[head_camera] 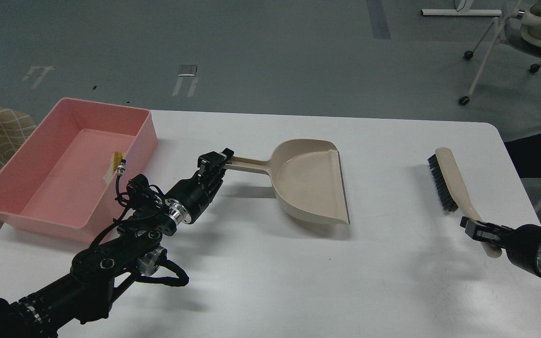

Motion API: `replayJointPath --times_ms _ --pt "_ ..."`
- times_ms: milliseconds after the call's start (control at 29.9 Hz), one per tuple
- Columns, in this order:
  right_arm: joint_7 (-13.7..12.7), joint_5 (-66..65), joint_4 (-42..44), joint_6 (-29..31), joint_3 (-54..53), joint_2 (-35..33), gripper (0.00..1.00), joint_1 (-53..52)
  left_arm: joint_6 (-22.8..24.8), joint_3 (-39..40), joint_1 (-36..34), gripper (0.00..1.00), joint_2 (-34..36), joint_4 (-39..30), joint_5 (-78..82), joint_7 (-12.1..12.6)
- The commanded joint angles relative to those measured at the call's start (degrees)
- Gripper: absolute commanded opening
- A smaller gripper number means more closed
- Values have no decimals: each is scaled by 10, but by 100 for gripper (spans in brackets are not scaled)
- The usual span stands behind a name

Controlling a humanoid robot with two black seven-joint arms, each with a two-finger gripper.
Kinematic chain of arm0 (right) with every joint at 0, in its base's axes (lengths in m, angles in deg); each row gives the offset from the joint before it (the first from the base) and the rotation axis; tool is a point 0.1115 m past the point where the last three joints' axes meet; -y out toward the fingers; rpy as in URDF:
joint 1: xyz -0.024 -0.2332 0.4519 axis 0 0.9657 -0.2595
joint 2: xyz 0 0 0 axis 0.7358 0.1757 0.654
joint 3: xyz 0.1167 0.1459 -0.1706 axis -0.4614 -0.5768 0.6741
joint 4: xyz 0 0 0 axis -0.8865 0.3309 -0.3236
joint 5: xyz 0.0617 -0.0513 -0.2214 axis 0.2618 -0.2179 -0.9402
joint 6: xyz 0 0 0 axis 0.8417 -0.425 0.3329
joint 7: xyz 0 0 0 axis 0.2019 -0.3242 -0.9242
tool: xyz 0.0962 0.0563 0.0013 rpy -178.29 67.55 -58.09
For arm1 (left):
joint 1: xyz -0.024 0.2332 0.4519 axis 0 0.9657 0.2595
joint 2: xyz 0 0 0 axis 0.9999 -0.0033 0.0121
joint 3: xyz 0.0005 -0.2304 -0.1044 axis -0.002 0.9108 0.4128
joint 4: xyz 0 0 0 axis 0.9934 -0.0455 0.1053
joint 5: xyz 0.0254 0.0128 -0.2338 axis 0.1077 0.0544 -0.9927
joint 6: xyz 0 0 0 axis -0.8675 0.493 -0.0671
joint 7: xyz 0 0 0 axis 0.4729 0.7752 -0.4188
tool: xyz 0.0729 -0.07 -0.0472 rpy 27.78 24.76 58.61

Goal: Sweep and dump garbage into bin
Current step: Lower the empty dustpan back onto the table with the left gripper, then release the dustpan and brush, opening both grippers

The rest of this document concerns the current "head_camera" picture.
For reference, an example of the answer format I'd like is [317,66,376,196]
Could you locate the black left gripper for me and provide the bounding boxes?
[165,148,234,224]

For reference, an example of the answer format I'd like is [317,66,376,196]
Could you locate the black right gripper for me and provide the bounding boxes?
[460,216,541,278]

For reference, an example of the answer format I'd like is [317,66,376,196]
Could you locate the beige hand brush black bristles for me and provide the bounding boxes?
[427,147,503,259]

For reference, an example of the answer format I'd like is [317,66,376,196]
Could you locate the beige plastic dustpan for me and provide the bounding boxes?
[225,138,350,225]

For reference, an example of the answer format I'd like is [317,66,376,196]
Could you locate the slice of white bread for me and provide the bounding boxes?
[103,151,126,184]

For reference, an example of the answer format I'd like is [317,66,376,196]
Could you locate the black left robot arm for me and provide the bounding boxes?
[0,148,234,338]

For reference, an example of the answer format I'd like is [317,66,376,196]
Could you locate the pink plastic bin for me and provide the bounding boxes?
[0,98,158,243]

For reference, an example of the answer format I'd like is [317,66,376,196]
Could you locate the grey floor plate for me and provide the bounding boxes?
[178,64,198,77]

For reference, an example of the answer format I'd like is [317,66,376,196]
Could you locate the white rolling chair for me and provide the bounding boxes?
[457,0,541,106]

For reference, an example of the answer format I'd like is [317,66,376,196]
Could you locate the white table leg base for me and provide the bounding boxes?
[421,9,502,17]

